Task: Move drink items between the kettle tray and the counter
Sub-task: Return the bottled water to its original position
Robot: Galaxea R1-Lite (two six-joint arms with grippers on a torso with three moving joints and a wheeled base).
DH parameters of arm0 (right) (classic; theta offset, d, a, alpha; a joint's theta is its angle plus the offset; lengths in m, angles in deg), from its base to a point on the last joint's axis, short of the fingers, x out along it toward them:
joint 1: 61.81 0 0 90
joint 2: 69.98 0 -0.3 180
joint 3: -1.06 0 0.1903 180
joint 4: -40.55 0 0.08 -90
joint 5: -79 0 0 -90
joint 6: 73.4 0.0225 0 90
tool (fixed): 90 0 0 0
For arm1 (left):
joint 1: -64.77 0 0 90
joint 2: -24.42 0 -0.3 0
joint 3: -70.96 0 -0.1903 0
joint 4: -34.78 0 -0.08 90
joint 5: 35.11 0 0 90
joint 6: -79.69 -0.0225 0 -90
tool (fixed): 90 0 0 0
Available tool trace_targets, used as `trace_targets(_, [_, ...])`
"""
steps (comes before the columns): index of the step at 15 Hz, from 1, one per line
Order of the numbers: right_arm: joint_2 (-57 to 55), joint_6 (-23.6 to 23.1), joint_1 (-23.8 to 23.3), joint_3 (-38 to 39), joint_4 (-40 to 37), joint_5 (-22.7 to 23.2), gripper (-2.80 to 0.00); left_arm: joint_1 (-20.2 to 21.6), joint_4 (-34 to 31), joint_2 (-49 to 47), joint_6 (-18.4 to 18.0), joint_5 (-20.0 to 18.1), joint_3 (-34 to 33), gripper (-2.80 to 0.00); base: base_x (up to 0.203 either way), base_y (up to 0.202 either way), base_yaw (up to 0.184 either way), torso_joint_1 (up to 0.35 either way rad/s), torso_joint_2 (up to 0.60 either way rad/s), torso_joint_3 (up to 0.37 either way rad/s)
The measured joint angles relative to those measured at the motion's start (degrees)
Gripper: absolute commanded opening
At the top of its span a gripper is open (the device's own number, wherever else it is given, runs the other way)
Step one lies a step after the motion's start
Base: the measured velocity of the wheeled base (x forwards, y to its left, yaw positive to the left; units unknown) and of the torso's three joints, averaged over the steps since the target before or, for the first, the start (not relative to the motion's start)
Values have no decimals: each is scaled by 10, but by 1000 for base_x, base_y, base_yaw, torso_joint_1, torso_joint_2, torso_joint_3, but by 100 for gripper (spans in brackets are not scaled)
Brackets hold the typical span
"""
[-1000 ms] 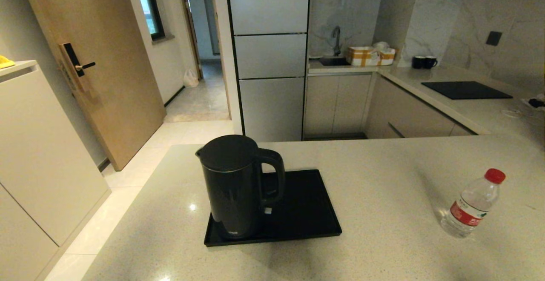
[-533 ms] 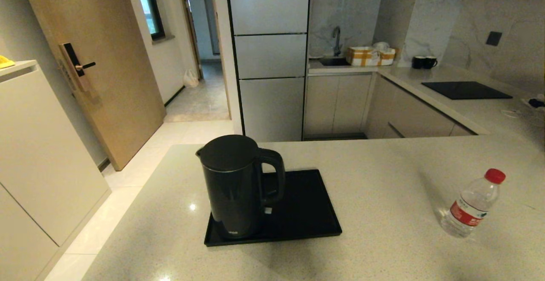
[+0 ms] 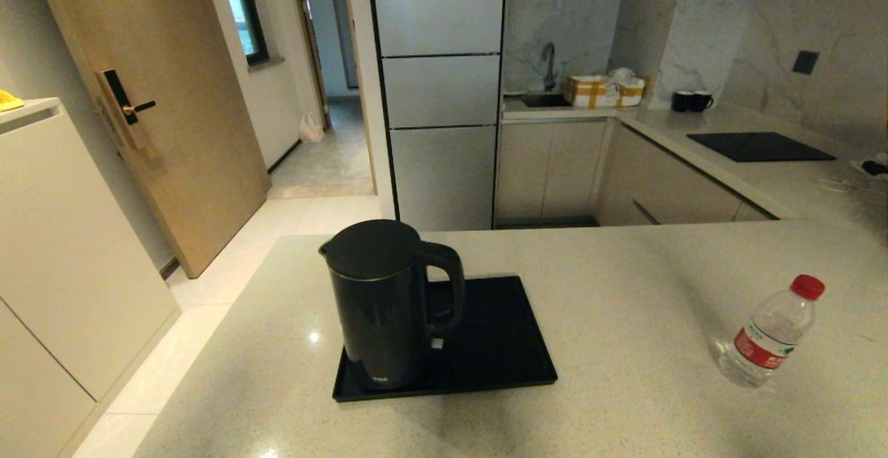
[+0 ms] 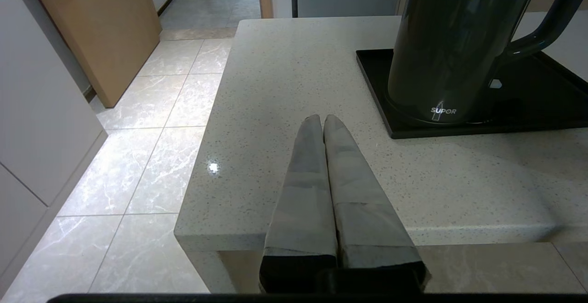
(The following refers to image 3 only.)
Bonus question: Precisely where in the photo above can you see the black electric kettle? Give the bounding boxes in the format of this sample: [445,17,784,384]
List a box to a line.
[318,219,466,391]

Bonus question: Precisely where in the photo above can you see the clear water bottle red cap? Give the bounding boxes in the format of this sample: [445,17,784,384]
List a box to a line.
[719,274,826,389]

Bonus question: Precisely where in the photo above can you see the tall white cabinet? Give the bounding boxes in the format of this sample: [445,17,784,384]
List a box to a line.
[368,0,509,232]

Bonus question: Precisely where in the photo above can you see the beige kitchen base cabinets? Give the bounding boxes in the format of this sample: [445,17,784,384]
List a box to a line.
[494,119,774,228]

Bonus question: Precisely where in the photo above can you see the white plastic bag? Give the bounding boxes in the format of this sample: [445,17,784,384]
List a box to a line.
[299,111,325,143]

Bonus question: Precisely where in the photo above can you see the black rectangular serving tray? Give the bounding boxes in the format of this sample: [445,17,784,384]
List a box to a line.
[332,276,558,402]

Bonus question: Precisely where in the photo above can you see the metal kitchen faucet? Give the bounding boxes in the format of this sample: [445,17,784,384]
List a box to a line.
[541,42,558,92]

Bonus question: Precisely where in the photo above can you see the cardboard box with yellow tape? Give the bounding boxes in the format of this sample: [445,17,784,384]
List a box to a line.
[563,75,620,109]
[615,78,647,107]

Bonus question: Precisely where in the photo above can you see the light wooden door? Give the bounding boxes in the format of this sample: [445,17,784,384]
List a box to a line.
[29,0,272,279]

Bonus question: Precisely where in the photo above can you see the dark framed window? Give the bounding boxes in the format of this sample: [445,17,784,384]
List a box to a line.
[217,0,270,67]

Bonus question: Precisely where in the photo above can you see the black induction cooktop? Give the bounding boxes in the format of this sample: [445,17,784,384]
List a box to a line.
[687,132,837,163]

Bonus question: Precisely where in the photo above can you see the white storage cabinet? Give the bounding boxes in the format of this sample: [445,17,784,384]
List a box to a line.
[0,98,182,458]

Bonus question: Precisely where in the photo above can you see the white power strip black plug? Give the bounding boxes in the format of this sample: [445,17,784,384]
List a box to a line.
[850,155,888,181]

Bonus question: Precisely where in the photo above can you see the brown interior door frame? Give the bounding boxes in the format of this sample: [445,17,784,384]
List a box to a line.
[290,0,332,129]

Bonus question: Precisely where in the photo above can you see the black door lock with handle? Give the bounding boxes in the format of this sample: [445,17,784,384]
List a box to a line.
[95,69,157,151]

